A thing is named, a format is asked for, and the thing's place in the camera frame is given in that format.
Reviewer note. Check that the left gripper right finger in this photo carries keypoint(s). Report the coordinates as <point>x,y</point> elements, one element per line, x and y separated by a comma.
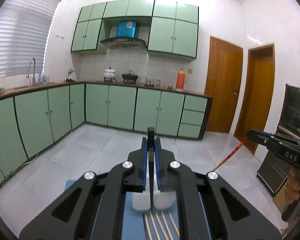
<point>166,181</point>

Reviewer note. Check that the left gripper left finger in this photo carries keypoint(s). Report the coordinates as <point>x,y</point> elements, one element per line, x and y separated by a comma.
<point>136,181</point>

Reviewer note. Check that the plain bamboo chopstick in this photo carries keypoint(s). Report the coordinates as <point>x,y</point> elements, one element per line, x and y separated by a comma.
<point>147,227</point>
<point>173,224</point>

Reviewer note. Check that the red patterned chopstick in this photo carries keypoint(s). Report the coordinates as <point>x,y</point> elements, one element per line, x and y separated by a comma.
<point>167,226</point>
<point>155,227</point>
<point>161,226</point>
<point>230,155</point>

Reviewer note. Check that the green lower kitchen cabinets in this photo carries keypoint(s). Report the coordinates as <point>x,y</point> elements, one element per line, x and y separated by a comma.
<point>34,119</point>

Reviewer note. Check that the green kitchen cabinets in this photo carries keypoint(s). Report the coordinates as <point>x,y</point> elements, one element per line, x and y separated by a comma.
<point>34,119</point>
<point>168,28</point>

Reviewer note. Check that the green upper kitchen cabinets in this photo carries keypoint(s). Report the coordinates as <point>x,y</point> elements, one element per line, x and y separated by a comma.
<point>168,28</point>

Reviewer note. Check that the person's right hand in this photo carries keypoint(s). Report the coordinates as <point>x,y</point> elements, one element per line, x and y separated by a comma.
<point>292,191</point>

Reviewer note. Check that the black glass cabinet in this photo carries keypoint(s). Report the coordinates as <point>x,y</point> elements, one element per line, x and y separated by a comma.
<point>273,171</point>

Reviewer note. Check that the blue table mat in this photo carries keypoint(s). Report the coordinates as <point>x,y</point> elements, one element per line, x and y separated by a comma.
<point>133,226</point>

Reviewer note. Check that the wooden door right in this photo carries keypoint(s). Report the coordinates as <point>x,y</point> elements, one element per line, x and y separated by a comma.
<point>258,91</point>

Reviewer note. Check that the wooden door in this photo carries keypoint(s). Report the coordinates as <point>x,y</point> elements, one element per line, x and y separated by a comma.
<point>258,91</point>
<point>223,83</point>

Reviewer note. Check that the glass jars on counter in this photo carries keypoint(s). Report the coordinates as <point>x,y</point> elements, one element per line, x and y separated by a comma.
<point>155,82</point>

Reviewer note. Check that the orange thermos flask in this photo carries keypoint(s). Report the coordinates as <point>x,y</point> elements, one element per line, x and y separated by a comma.
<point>181,79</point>

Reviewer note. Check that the black wok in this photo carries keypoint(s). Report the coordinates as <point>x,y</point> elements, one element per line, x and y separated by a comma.
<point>129,77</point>

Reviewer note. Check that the white cooking pot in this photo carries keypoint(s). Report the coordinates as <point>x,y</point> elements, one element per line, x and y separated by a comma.
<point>109,75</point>

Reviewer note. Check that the wooden door left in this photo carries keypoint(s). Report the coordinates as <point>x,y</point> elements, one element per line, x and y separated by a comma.
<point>223,83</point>

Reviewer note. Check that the metal kettle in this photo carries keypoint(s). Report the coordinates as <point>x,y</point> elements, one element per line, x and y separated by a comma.
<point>71,76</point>

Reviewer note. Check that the range hood blue cover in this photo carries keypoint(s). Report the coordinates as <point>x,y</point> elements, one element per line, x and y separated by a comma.
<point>124,34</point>

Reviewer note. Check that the chrome sink faucet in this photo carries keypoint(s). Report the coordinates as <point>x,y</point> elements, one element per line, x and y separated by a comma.
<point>32,66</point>

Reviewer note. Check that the window blinds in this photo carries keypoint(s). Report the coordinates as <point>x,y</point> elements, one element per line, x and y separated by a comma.
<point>24,30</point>

